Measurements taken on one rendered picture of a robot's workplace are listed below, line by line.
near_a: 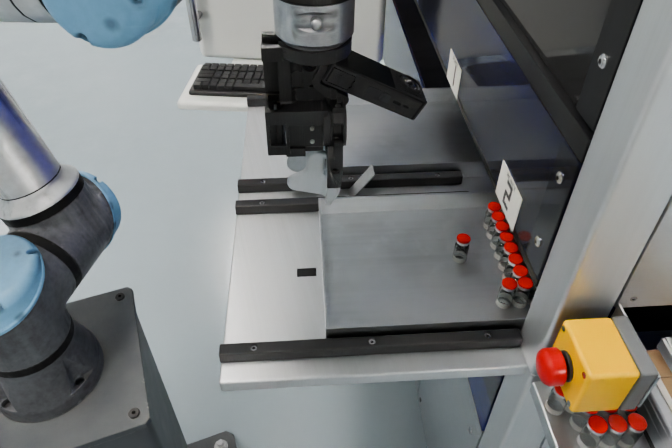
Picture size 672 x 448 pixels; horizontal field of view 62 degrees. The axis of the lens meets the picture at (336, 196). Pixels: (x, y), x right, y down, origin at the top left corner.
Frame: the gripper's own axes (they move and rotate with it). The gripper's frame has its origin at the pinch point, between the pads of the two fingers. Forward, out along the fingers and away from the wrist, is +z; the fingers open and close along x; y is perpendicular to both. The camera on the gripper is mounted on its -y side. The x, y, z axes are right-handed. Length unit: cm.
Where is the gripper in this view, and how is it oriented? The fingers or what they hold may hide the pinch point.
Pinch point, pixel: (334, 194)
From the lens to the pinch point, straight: 66.2
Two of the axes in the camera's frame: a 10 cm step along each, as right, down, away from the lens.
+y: -10.0, 0.4, -0.6
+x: 0.7, 6.6, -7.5
